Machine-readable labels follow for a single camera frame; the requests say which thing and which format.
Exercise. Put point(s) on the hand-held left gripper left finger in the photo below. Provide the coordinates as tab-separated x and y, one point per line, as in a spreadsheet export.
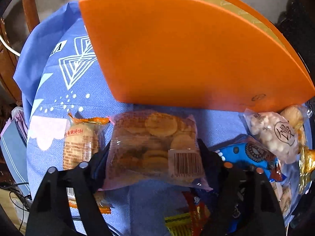
98	170

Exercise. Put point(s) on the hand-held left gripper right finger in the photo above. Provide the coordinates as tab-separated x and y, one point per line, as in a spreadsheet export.
209	167

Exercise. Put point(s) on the rice cracker packet orange ends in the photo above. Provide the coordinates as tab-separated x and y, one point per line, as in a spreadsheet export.
78	142

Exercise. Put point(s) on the clear round biscuit packet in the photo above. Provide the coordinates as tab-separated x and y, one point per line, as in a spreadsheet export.
157	140

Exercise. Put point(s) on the white ball snack packet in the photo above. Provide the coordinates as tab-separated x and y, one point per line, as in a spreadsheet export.
273	132

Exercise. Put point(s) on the orange cardboard box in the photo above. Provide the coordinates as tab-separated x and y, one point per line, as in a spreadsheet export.
184	54

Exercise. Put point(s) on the blue cookie packet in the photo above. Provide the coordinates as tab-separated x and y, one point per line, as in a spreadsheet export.
246	152

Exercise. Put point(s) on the red snack packet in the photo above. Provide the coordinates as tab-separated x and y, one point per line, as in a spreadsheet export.
196	211

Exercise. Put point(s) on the yellow snack packet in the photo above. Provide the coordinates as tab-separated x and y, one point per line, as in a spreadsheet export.
178	225

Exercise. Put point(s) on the clear small biscuit packet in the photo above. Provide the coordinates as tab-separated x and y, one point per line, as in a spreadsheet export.
283	196

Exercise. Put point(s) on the blue printed cloth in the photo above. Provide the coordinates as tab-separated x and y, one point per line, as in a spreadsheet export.
81	91

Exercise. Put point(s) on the clear bun packet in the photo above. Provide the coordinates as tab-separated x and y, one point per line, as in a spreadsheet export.
292	115

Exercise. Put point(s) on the gold foil wrapped snack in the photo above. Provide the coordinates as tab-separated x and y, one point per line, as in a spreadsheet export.
307	167

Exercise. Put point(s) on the brown wooden chair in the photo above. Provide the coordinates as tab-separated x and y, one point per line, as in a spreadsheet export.
30	5

